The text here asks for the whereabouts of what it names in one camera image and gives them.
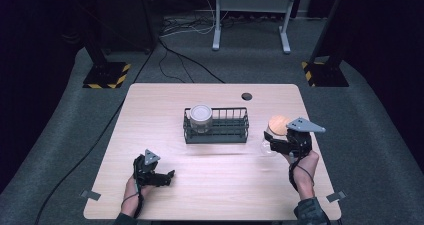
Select black wire rack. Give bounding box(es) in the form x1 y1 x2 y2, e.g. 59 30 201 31
181 106 250 145

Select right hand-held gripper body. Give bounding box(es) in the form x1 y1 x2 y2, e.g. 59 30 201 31
285 116 327 159

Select black cabinet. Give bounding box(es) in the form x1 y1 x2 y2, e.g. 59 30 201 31
89 0 159 55

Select grey metal stand frame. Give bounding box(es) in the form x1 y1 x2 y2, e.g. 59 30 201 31
212 0 298 55

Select grey tape mark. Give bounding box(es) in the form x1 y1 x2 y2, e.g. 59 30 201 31
80 189 102 201
326 190 348 204

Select glass jar with metal lid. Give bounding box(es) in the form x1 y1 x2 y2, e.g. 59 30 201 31
188 104 214 135

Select right hand-held gripper cable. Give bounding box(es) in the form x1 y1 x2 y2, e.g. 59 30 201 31
288 151 316 193

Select black yellow striped stand base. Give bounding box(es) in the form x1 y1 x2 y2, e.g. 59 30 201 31
82 34 132 90
301 0 350 88

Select bundle of floor cables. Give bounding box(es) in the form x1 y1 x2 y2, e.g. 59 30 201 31
159 0 234 39

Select long black floor cable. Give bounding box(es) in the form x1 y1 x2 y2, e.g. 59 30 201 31
34 38 226 225

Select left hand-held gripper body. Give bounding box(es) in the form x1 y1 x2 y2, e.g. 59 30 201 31
132 148 162 187

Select glass jar with wooden lid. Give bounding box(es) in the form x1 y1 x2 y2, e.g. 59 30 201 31
259 114 292 157

